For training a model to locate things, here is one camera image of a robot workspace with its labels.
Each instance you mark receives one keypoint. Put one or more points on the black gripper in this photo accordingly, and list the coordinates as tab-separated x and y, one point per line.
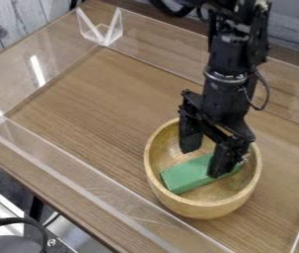
216	114

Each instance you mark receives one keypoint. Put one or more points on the green rectangular block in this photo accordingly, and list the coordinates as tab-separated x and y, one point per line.
189	175

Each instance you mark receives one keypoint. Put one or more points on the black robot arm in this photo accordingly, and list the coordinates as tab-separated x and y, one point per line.
238	44

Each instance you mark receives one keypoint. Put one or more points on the brown wooden bowl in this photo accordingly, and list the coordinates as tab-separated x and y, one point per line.
210	201

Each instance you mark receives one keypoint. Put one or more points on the black table leg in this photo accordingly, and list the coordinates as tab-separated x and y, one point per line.
37	209

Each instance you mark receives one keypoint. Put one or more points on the black metal stand base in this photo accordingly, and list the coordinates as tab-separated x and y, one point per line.
31	244

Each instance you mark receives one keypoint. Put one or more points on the clear acrylic tray wall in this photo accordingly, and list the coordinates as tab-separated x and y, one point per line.
81	105

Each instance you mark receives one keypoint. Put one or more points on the clear acrylic corner bracket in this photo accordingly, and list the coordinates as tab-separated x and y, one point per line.
102	34

